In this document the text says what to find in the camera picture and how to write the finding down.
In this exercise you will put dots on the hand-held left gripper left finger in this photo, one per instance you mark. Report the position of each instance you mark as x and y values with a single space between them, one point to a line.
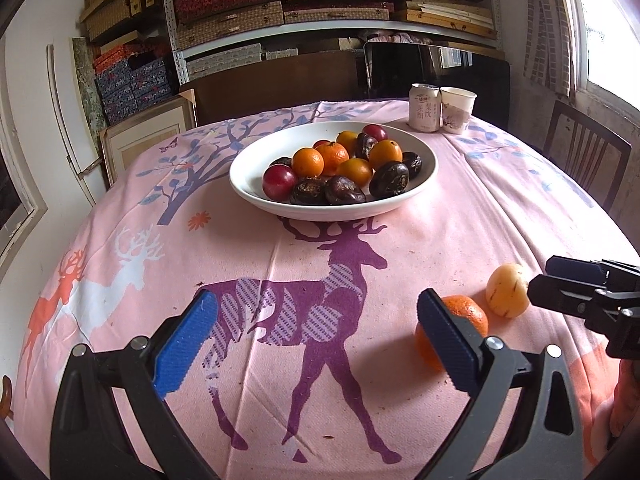
185 345

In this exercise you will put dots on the yellow speckled fruit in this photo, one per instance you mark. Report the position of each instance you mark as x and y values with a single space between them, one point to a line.
507 290

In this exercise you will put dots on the stack of floral storage boxes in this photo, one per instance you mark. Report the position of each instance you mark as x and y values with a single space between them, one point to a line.
135 85

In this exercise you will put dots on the dark wooden chair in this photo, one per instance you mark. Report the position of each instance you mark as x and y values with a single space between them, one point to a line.
565 130

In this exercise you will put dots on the brown wooden cabinet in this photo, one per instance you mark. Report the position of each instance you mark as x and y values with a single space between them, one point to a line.
275 85

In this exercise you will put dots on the bright window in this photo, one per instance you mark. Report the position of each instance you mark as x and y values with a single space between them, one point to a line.
610 35

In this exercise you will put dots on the wooden picture frame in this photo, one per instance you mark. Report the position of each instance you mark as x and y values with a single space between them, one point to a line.
145 135

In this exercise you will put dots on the large red plum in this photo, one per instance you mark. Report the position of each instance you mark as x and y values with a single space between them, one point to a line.
276 181

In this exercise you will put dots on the white metal shelving rack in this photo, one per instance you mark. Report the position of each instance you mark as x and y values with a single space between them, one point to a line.
172 20

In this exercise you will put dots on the green marble slab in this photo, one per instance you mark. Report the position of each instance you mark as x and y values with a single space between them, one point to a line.
87 85

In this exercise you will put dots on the pink drink can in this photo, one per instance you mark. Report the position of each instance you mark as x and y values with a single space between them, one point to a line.
424 107

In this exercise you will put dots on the pink deer print tablecloth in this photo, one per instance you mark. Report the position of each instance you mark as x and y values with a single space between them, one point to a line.
425 240

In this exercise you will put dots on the white oval plate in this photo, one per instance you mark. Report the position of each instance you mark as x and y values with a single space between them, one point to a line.
250 160

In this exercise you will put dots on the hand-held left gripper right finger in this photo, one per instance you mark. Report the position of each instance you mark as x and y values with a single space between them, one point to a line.
447 342

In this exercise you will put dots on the small red tomato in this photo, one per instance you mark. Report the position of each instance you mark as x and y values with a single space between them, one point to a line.
321 144

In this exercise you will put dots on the patterned beige curtain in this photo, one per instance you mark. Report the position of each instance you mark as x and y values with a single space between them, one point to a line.
547 35

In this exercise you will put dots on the orange mandarin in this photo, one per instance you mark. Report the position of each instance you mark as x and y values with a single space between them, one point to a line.
465 312
336 155

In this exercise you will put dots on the black glossy panel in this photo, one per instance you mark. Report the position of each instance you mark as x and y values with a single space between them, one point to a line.
395 70

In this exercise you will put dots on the white paper cup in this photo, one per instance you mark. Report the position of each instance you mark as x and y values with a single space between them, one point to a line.
457 110

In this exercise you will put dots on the dark water chestnut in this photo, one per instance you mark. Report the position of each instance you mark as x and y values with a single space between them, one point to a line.
366 146
413 164
310 191
344 190
281 162
389 178

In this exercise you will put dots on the small orange tomato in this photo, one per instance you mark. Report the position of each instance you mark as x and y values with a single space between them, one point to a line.
346 139

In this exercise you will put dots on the white board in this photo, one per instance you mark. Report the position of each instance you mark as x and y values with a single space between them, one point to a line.
65 120

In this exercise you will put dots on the white framed window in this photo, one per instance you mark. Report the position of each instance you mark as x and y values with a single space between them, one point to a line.
15 200

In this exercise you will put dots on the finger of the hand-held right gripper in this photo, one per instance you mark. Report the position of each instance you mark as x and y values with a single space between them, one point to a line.
575 269
562 295

